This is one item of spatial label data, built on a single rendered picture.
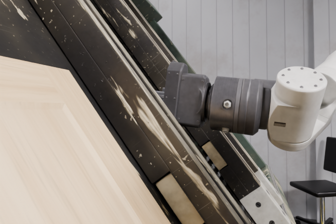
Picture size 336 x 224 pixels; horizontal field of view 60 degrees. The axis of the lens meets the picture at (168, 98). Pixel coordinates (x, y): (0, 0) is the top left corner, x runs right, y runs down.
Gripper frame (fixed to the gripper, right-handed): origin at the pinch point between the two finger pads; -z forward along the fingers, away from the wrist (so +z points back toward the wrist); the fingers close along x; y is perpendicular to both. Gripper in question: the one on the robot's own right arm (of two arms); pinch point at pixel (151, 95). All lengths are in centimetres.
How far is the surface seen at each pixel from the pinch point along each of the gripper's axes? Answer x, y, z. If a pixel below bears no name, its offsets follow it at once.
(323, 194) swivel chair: -69, -242, 87
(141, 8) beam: 48, -103, -48
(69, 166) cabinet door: -7.2, 24.9, 1.8
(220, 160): -15.4, -33.0, 10.4
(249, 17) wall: 109, -317, 3
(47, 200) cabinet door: -8.6, 29.3, 3.2
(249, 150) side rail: -24, -124, 19
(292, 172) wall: -68, -312, 70
